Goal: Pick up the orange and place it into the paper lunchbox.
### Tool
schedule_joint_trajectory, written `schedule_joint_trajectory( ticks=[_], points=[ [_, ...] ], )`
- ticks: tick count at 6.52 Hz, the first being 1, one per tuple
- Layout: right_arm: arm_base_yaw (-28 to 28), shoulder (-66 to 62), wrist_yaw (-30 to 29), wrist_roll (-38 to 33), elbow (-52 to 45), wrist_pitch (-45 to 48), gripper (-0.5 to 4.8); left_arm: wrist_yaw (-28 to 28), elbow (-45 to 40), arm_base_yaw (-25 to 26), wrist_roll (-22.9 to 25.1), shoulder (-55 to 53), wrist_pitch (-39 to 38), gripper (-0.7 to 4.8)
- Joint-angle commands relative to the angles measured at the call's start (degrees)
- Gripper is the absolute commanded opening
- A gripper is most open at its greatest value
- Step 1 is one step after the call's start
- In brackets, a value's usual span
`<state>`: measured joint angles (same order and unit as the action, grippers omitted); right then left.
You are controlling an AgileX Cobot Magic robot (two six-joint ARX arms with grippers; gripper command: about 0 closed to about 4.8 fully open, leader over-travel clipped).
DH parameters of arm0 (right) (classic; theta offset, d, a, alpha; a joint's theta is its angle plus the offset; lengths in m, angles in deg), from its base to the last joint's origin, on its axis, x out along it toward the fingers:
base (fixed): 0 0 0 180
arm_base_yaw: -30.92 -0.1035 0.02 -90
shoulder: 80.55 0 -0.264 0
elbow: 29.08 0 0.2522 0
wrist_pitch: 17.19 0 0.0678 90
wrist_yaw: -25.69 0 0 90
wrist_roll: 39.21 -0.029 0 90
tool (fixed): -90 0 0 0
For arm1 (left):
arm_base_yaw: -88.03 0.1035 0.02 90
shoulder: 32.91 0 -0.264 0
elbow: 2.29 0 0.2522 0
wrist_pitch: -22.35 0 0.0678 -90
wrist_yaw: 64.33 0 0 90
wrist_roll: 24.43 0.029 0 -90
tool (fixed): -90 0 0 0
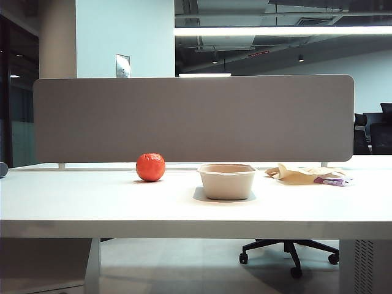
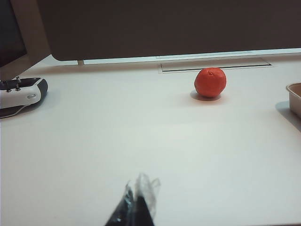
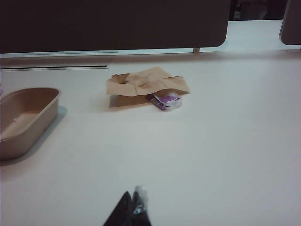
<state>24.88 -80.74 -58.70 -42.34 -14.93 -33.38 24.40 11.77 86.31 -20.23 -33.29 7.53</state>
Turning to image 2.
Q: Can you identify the grey desk divider panel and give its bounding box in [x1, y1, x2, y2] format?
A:
[39, 0, 301, 62]

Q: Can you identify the white grey remote controller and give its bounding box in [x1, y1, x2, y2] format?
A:
[0, 76, 49, 119]

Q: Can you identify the orange fruit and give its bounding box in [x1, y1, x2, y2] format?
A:
[194, 67, 227, 98]

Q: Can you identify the beige paper lunchbox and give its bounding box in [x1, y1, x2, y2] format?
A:
[285, 82, 301, 116]

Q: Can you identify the white desk cable flap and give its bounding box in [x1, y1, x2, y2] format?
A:
[160, 57, 275, 74]

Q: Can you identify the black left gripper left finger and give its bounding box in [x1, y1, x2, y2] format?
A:
[104, 180, 137, 226]

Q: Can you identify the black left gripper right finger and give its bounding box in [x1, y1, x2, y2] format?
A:
[134, 173, 161, 226]

